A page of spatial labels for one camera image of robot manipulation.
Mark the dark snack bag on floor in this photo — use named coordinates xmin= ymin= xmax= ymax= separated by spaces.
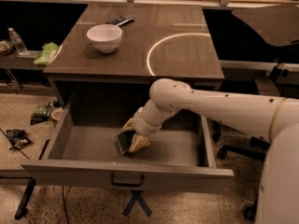
xmin=6 ymin=129 xmax=32 ymax=148

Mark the green chip bag on floor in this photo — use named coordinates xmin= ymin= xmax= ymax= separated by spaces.
xmin=30 ymin=103 xmax=50 ymax=125

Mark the black drawer handle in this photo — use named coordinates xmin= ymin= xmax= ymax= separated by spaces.
xmin=110 ymin=174 xmax=144 ymax=188

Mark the black cable on floor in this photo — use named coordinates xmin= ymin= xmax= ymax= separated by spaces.
xmin=61 ymin=186 xmax=70 ymax=224

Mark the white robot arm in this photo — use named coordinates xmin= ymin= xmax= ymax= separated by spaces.
xmin=124 ymin=78 xmax=299 ymax=224

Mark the small bowl on shelf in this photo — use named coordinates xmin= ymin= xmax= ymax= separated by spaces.
xmin=0 ymin=40 xmax=14 ymax=56

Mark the white ceramic bowl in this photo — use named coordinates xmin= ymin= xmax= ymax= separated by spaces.
xmin=87 ymin=24 xmax=122 ymax=53

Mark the black office chair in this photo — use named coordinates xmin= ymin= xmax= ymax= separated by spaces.
xmin=212 ymin=3 xmax=299 ymax=222

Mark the green cloth on shelf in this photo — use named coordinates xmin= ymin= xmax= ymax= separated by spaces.
xmin=34 ymin=42 xmax=59 ymax=65

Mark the black rod on floor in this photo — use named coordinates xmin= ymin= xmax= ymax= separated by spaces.
xmin=14 ymin=139 xmax=50 ymax=221

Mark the grey side shelf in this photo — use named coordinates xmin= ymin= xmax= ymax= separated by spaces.
xmin=0 ymin=50 xmax=45 ymax=71

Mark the grey wooden cabinet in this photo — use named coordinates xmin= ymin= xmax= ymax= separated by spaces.
xmin=44 ymin=3 xmax=224 ymax=125

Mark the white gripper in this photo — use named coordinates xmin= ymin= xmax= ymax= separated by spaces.
xmin=122 ymin=106 xmax=163 ymax=153

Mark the clear plastic water bottle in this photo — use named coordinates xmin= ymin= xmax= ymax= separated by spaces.
xmin=8 ymin=27 xmax=29 ymax=55

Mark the green yellow sponge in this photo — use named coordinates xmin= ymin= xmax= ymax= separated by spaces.
xmin=117 ymin=131 xmax=135 ymax=155

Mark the open grey top drawer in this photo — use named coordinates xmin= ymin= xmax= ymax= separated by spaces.
xmin=21 ymin=93 xmax=234 ymax=193

